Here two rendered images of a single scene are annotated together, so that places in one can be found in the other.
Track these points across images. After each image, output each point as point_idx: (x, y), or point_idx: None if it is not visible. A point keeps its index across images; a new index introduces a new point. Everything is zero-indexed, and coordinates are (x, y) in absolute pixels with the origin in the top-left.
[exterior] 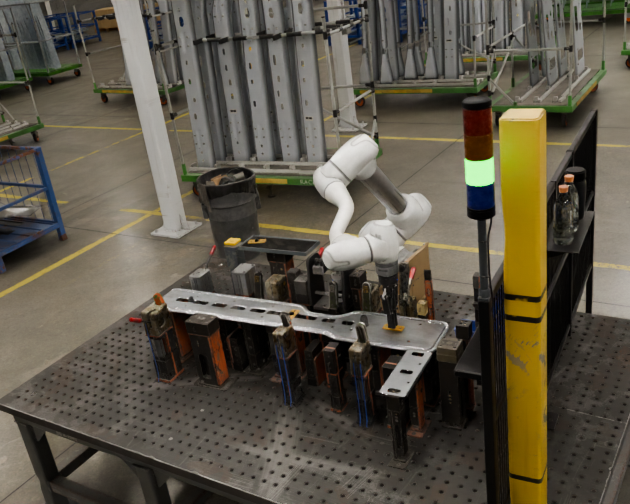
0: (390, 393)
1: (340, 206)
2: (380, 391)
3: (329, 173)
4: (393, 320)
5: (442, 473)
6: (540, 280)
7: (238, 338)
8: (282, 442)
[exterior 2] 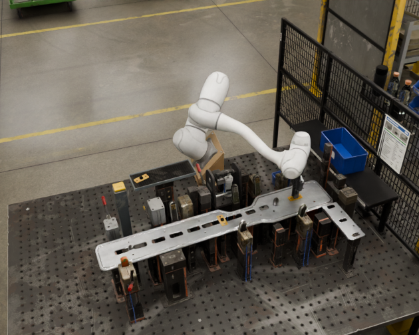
0: (356, 237)
1: (244, 131)
2: (350, 238)
3: (212, 109)
4: None
5: (373, 264)
6: None
7: None
8: (279, 304)
